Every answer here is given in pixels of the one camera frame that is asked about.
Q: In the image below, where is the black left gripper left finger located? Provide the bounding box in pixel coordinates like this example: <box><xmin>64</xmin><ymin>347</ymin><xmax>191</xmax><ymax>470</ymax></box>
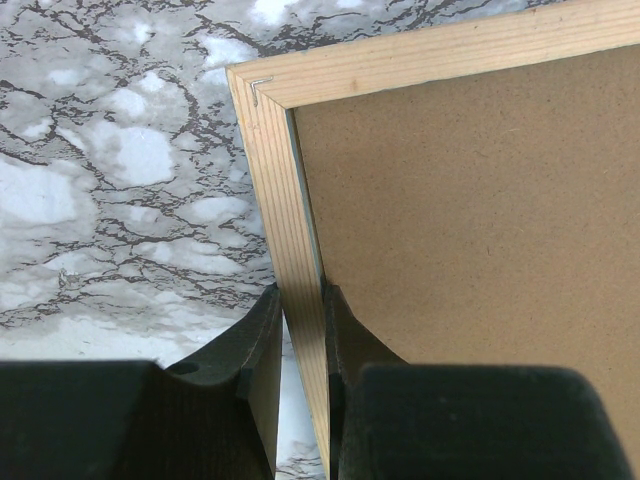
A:
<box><xmin>1</xmin><ymin>286</ymin><xmax>283</xmax><ymax>479</ymax></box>

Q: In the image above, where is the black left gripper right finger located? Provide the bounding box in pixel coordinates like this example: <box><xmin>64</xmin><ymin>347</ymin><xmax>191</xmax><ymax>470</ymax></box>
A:
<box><xmin>324</xmin><ymin>285</ymin><xmax>632</xmax><ymax>479</ymax></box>

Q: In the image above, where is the blue picture frame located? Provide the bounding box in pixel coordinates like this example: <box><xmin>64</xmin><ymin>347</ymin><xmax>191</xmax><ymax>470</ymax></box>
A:
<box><xmin>226</xmin><ymin>1</ymin><xmax>639</xmax><ymax>462</ymax></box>

